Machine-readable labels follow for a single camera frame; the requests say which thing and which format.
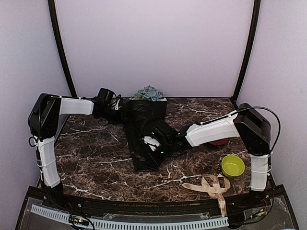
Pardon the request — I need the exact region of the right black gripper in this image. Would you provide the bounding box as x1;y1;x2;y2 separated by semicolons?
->
145;139;175;166

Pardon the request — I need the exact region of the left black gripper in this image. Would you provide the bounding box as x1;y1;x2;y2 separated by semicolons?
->
99;106;130;125

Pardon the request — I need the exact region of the black wrapping paper sheet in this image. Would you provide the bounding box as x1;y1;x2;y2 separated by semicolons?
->
122;100;167;172

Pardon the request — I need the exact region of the blue hydrangea flower stem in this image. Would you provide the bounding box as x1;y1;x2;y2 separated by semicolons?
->
130;85;167;102

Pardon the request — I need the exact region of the beige satin ribbon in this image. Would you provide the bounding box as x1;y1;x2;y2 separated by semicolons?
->
182;174;231;217

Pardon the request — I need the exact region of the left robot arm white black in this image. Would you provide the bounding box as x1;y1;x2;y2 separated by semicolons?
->
28;88;122;209

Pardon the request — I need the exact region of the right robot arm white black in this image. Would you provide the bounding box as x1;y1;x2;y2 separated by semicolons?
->
142;103;275;208

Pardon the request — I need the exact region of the red floral plate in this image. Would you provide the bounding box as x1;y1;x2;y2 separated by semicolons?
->
209;138;228;146

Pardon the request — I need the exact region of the lime green bowl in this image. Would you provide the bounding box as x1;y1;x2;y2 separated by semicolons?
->
221;155;245;178

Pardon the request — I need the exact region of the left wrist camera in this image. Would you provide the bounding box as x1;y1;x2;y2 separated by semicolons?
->
109;94;123;110

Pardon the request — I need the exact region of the black front table rail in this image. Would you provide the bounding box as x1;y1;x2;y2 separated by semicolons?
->
59;191;255;216

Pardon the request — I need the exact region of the grey slotted cable duct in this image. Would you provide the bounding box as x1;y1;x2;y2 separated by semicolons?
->
30;205;229;230

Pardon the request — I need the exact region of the left black frame post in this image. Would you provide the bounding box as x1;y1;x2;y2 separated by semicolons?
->
47;0;77;97

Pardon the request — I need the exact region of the black frame post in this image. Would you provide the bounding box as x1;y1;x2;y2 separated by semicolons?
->
231;0;261;104
47;0;77;97

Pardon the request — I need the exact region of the right black frame post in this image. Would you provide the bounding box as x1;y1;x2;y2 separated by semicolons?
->
231;0;261;104

